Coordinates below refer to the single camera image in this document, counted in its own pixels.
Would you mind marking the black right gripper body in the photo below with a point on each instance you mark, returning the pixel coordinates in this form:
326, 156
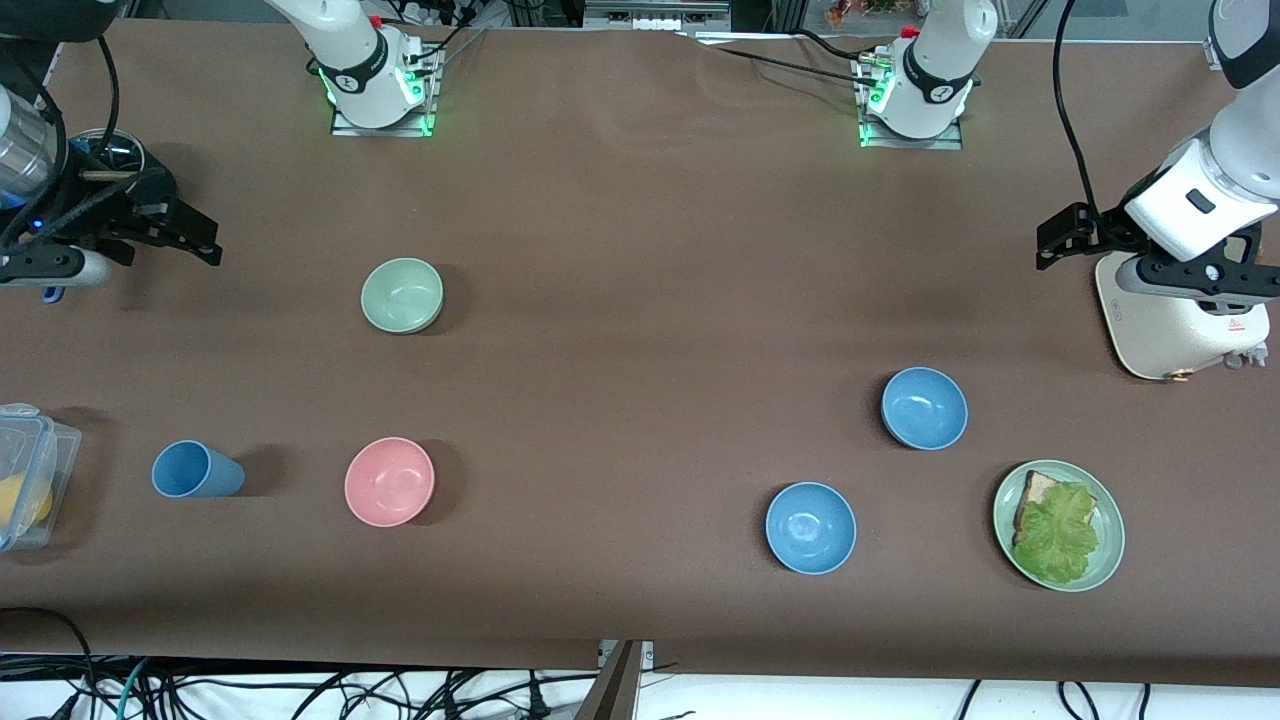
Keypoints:
118, 203

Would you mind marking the blue bowl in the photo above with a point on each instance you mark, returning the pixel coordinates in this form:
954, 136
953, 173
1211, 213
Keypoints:
924, 410
810, 530

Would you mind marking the pale green bowl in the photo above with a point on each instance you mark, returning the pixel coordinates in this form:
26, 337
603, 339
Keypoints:
402, 295

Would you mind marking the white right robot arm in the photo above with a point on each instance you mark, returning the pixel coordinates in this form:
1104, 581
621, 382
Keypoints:
350, 50

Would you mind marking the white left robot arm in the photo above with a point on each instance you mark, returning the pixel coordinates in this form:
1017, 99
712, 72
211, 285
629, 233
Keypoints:
935, 60

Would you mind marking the pink bowl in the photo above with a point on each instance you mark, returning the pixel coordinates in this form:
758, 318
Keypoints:
389, 482

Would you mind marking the white toaster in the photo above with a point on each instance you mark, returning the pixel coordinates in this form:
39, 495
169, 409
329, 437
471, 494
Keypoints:
1170, 335

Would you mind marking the clear plastic food container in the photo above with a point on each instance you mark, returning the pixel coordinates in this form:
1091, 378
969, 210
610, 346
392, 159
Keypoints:
60, 450

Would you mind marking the blue cup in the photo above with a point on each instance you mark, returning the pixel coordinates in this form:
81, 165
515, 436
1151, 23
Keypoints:
195, 470

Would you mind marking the bread slice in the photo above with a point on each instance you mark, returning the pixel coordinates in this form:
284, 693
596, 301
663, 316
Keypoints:
1035, 490

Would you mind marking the yellow fruit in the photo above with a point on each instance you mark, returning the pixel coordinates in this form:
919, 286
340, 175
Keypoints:
20, 500

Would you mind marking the colourful plastic items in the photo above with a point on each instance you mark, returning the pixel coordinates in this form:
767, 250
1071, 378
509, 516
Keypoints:
870, 10

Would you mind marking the pale green plate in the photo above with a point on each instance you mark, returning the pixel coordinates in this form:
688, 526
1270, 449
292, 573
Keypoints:
1112, 530

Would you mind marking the green lettuce leaf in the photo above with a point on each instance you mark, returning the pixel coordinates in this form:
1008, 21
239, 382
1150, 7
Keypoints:
1060, 535

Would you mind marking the white power strip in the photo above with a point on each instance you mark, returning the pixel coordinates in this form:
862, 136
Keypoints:
435, 12

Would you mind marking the brown table cover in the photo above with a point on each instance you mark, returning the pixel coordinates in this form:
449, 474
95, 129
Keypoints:
640, 250

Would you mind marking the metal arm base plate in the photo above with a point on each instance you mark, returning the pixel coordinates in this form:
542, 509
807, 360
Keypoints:
385, 131
910, 143

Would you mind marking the aluminium frame rail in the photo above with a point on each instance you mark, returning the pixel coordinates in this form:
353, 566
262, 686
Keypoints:
1214, 50

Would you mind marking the aluminium frame beam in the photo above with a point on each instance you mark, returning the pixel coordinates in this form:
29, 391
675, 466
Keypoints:
655, 15

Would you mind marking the grey metal bracket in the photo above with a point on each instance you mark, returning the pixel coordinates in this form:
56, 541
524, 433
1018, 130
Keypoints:
645, 652

